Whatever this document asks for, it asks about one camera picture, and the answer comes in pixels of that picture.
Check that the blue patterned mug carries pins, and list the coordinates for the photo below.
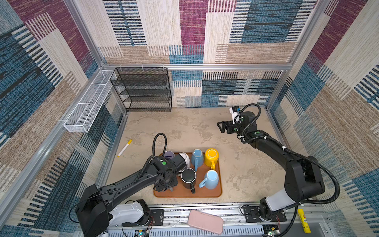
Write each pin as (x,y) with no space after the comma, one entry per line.
(197,159)

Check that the yellow white marker pen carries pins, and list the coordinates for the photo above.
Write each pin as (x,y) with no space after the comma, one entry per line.
(124,148)

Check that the black mug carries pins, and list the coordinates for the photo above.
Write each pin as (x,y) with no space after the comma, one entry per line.
(188,178)

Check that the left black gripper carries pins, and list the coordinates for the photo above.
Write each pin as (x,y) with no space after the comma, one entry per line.
(161,187)

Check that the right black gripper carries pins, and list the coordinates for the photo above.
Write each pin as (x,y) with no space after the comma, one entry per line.
(228,123)

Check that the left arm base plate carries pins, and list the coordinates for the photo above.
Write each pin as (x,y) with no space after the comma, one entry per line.
(155,215)

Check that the yellow mug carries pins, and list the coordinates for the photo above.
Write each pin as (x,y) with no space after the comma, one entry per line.
(211,157)

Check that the white wire wall basket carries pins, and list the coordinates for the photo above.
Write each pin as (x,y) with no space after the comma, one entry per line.
(85,112)

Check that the pink pouch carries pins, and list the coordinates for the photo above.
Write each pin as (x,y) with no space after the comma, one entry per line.
(206,222)

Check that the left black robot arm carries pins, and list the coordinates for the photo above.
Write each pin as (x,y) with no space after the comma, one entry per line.
(101,207)

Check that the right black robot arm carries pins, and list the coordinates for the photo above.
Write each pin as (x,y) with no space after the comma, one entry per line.
(303,175)

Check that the purple mug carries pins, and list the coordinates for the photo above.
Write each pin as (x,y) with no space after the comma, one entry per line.
(169,155)

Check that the black mesh shelf rack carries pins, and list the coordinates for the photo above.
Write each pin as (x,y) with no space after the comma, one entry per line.
(143,89)

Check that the light blue mug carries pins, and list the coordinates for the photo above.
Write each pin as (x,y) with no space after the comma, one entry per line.
(210,181)

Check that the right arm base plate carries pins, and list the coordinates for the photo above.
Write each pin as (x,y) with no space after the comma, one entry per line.
(255,214)

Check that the white faceted mug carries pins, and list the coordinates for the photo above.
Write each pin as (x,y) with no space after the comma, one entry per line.
(186,158)

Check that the brown serving tray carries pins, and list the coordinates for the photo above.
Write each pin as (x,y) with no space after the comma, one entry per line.
(180,191)

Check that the yellow marker right rail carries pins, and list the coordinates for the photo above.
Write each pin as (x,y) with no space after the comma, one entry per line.
(304,222)

